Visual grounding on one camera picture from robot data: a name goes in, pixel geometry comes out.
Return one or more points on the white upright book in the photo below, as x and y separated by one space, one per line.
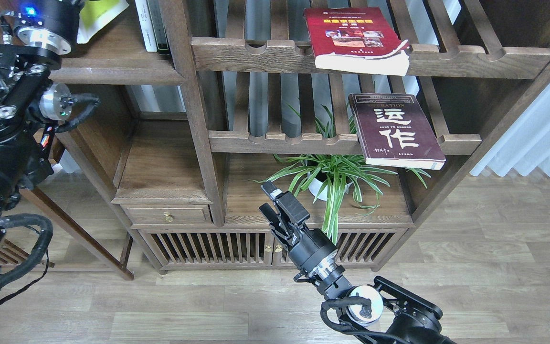
146 26

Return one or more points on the green spider plant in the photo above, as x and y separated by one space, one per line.
366 182

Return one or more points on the grey black upright book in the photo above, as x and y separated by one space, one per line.
159 28

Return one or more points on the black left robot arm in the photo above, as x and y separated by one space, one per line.
33 107

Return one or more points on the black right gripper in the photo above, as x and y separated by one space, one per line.
310 250

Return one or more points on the dark brown book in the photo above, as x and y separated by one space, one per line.
394 131

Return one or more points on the yellow green book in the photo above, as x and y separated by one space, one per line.
95 15

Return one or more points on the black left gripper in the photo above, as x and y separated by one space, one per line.
49 24

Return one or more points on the white plant pot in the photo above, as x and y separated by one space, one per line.
319 185

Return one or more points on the white curtain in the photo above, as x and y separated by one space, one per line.
526 144

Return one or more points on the wooden side table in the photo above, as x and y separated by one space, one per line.
58 216

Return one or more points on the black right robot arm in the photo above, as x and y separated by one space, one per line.
381 313

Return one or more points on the dark wooden bookshelf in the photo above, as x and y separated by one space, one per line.
178 141

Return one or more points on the red book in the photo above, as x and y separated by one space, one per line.
356 40

